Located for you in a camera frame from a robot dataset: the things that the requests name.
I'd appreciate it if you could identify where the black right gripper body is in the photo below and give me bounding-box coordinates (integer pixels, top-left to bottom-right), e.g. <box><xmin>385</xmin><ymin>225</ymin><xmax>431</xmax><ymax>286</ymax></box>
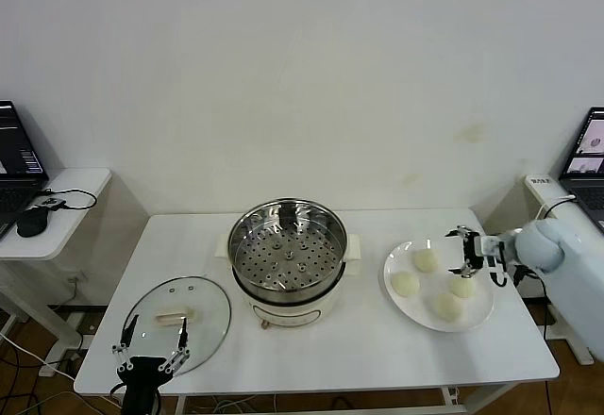
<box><xmin>464</xmin><ymin>234</ymin><xmax>487</xmax><ymax>270</ymax></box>

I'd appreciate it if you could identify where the cream electric cooker base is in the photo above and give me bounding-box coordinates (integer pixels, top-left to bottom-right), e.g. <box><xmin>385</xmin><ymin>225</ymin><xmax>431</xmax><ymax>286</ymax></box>
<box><xmin>214</xmin><ymin>233</ymin><xmax>364</xmax><ymax>331</ymax></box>

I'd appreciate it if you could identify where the black cable with adapter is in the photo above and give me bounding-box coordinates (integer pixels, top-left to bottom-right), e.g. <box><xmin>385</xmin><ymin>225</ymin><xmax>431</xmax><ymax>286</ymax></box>
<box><xmin>512</xmin><ymin>195</ymin><xmax>578</xmax><ymax>340</ymax></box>

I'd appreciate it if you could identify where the white steamed baozi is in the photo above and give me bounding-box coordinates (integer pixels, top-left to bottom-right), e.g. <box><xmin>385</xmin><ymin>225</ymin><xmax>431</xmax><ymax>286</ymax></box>
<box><xmin>391</xmin><ymin>272</ymin><xmax>420</xmax><ymax>298</ymax></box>
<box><xmin>447</xmin><ymin>274</ymin><xmax>476</xmax><ymax>299</ymax></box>
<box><xmin>413</xmin><ymin>249</ymin><xmax>439</xmax><ymax>274</ymax></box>
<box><xmin>432</xmin><ymin>291</ymin><xmax>463</xmax><ymax>322</ymax></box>

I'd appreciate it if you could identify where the white laptop cable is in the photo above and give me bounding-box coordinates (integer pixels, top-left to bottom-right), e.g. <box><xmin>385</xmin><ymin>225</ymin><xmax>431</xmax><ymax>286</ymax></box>
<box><xmin>537</xmin><ymin>191</ymin><xmax>575</xmax><ymax>221</ymax></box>

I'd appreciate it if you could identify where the black computer mouse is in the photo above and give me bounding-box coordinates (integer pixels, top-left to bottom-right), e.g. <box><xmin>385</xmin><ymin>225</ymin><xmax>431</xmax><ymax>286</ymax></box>
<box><xmin>16</xmin><ymin>207</ymin><xmax>50</xmax><ymax>239</ymax></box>

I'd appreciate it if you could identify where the white cable bundle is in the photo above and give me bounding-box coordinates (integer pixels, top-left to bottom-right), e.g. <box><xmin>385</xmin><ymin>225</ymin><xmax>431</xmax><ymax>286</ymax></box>
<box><xmin>207</xmin><ymin>395</ymin><xmax>259</xmax><ymax>415</ymax></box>

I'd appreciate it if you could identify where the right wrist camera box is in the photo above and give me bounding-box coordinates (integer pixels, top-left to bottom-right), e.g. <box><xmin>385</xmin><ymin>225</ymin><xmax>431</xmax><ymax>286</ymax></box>
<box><xmin>479</xmin><ymin>235</ymin><xmax>502</xmax><ymax>259</ymax></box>

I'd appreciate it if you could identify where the stainless steel steamer basket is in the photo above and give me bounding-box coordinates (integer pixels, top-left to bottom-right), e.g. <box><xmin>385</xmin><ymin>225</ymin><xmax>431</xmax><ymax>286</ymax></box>
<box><xmin>227</xmin><ymin>197</ymin><xmax>349</xmax><ymax>303</ymax></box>

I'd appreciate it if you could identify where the glass pot lid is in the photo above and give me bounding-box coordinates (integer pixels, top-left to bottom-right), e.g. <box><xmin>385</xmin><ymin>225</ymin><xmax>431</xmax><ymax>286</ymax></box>
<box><xmin>120</xmin><ymin>275</ymin><xmax>232</xmax><ymax>378</ymax></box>

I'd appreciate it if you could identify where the grey laptop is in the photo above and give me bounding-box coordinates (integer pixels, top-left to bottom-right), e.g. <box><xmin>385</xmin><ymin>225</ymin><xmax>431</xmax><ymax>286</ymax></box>
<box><xmin>558</xmin><ymin>107</ymin><xmax>604</xmax><ymax>235</ymax></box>

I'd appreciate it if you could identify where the thin black hub cable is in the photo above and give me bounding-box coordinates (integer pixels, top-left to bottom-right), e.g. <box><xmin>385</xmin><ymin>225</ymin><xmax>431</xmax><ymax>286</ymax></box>
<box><xmin>40</xmin><ymin>188</ymin><xmax>98</xmax><ymax>211</ymax></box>

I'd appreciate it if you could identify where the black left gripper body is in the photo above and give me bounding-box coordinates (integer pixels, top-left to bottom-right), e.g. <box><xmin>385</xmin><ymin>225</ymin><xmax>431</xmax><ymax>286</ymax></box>
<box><xmin>115</xmin><ymin>356</ymin><xmax>166</xmax><ymax>415</ymax></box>

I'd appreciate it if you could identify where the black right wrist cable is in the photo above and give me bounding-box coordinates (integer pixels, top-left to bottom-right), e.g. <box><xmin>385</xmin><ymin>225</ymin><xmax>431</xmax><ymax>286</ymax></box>
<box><xmin>488</xmin><ymin>263</ymin><xmax>511</xmax><ymax>289</ymax></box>

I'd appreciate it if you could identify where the white table frame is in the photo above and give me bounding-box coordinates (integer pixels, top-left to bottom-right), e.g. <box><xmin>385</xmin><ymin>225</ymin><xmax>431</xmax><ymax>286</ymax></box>
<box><xmin>172</xmin><ymin>383</ymin><xmax>520</xmax><ymax>415</ymax></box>

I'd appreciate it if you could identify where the black laptop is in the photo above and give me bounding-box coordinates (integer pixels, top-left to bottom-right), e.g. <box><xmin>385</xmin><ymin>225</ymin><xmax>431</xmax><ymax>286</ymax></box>
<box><xmin>0</xmin><ymin>99</ymin><xmax>51</xmax><ymax>241</ymax></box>

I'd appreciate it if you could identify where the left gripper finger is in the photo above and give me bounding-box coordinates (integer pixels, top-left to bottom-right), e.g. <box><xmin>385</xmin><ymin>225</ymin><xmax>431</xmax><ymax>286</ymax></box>
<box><xmin>111</xmin><ymin>314</ymin><xmax>140</xmax><ymax>374</ymax></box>
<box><xmin>159</xmin><ymin>318</ymin><xmax>193</xmax><ymax>374</ymax></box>

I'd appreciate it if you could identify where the white round plate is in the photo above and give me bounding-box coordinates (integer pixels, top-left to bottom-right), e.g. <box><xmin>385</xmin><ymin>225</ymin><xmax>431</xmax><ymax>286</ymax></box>
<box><xmin>381</xmin><ymin>239</ymin><xmax>495</xmax><ymax>333</ymax></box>

